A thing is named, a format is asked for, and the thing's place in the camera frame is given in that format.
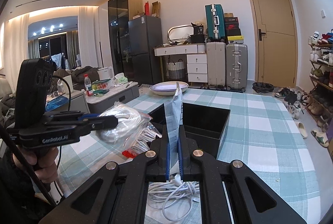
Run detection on white cord bag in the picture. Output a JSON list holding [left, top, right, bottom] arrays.
[[95, 102, 152, 144]]

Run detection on adidas shoelaces zip bag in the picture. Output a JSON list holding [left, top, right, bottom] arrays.
[[122, 123, 162, 159]]

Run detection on white charging cable bundle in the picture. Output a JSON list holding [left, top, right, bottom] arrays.
[[147, 174, 201, 222]]

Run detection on green white medicine sachet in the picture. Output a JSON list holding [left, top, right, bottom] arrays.
[[164, 82, 183, 181]]

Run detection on person's left hand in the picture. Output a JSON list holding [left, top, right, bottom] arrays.
[[18, 147, 59, 183]]

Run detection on grey side cabinet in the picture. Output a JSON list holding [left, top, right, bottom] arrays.
[[45, 81, 140, 114]]

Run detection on plastic water bottle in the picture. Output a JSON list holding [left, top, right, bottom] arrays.
[[84, 74, 94, 96]]

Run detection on tissue pack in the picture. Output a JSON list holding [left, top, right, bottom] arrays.
[[114, 72, 128, 84]]

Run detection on checked green tablecloth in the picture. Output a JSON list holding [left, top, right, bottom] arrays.
[[58, 89, 321, 223]]

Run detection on white oval bowl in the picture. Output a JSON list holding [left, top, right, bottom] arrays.
[[150, 81, 189, 96]]

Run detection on black storage box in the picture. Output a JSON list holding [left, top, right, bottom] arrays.
[[148, 102, 231, 159]]

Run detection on camouflage slipper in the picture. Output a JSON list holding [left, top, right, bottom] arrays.
[[311, 129, 329, 148]]

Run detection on dark refrigerator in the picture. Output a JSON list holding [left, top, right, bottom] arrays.
[[128, 15, 163, 85]]

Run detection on woven laundry basket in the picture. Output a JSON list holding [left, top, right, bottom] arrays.
[[167, 59, 186, 80]]

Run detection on black trash bag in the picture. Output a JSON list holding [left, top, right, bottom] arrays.
[[252, 82, 274, 93]]

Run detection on black glass cabinet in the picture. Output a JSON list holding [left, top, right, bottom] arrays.
[[107, 0, 143, 80]]

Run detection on shoe rack with shoes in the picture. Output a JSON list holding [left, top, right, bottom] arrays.
[[307, 31, 332, 129]]

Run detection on oval mirror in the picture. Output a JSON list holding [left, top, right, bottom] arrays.
[[167, 25, 194, 44]]

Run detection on white dresser with drawers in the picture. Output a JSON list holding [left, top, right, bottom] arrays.
[[154, 43, 208, 84]]

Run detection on beige suitcase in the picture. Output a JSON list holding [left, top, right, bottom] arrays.
[[206, 42, 226, 87]]

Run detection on silver aluminium suitcase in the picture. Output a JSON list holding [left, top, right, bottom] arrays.
[[226, 44, 248, 92]]

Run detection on teal suitcase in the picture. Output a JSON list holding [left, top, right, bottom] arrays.
[[205, 4, 226, 40]]

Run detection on stacked shoe boxes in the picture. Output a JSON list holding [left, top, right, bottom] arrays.
[[224, 13, 244, 44]]

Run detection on beige door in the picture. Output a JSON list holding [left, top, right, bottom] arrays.
[[250, 0, 298, 87]]

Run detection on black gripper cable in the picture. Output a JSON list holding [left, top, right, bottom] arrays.
[[51, 75, 72, 111]]

